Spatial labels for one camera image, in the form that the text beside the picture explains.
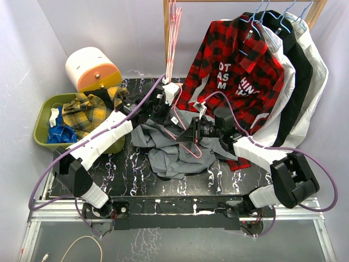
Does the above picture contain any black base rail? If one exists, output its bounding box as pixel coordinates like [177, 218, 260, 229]
[82, 195, 274, 231]

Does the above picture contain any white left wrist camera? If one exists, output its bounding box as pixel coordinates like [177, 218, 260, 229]
[162, 79, 182, 106]

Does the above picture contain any wooden clothes rack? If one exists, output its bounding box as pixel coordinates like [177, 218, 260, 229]
[163, 0, 327, 84]

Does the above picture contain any yellow plaid shirt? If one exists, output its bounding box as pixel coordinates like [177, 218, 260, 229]
[62, 86, 128, 140]

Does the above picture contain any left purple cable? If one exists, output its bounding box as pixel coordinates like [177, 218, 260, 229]
[28, 73, 167, 241]

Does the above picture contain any pink hangers bundle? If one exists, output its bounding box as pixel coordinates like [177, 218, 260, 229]
[163, 1, 182, 82]

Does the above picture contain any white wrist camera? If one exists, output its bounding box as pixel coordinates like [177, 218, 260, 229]
[162, 79, 182, 106]
[193, 101, 207, 119]

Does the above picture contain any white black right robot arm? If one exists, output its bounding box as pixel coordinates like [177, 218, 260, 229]
[176, 108, 320, 217]

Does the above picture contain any pink wire hanger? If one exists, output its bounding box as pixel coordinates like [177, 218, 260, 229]
[171, 88, 202, 159]

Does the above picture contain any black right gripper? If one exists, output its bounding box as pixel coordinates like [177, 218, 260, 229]
[176, 116, 223, 144]

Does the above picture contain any blue cloth in basket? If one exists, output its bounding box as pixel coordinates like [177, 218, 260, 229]
[47, 106, 77, 144]

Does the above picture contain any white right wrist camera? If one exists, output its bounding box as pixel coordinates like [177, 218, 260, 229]
[193, 101, 207, 119]

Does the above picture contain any beige cable on floor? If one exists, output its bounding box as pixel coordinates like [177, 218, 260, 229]
[42, 235, 104, 262]

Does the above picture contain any olive green laundry basket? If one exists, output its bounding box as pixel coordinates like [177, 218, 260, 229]
[33, 93, 128, 155]

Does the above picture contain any blue wire hanger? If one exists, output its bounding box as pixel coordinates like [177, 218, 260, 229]
[285, 0, 314, 32]
[251, 1, 282, 50]
[268, 0, 296, 33]
[239, 1, 265, 54]

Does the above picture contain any red black plaid shirt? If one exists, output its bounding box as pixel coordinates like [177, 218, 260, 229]
[174, 15, 286, 172]

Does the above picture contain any aluminium frame rail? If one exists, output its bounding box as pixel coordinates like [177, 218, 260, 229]
[20, 152, 337, 261]

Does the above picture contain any white orange cylinder container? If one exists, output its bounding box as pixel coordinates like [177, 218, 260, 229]
[65, 47, 122, 92]

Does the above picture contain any white cloth in basket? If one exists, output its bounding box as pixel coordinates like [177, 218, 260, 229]
[49, 108, 59, 127]

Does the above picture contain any light grey white shirt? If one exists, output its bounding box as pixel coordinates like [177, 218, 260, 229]
[280, 13, 329, 148]

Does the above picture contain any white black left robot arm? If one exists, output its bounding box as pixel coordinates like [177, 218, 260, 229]
[53, 89, 176, 218]

